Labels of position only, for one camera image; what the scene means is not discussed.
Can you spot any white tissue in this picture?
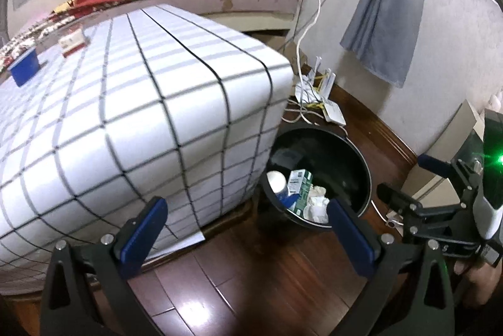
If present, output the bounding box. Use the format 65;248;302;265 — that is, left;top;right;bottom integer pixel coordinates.
303;185;329;224

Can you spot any green white milk carton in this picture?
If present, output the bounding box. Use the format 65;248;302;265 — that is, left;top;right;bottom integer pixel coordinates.
283;169;313;218

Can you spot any blue patterned paper cup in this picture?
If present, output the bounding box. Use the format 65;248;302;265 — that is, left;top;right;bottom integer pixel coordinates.
266;171;289;200

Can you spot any blue plastic cup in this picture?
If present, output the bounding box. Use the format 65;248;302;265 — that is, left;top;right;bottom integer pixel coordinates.
8;47;40;87

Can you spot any red white small carton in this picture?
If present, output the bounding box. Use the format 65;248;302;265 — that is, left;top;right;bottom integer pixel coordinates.
58;28;87;57

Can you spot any black trash bin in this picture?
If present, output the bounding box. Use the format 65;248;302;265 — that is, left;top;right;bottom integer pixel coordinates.
259;124;373;231

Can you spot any person right hand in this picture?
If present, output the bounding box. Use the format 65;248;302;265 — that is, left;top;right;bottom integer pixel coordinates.
454;260;502;305

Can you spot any white shelf unit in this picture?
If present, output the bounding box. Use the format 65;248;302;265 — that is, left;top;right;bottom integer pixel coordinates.
401;100;484;207

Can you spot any white wifi router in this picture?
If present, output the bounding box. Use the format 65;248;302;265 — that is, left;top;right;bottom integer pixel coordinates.
294;57;346;126

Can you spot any grey curtain right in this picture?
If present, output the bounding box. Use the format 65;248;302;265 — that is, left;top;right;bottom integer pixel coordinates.
340;0;425;88

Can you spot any white grid tablecloth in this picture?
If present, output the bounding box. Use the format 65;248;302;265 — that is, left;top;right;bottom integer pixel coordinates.
1;4;293;294

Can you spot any white cable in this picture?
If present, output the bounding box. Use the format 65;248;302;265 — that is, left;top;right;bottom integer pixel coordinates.
292;0;328;125

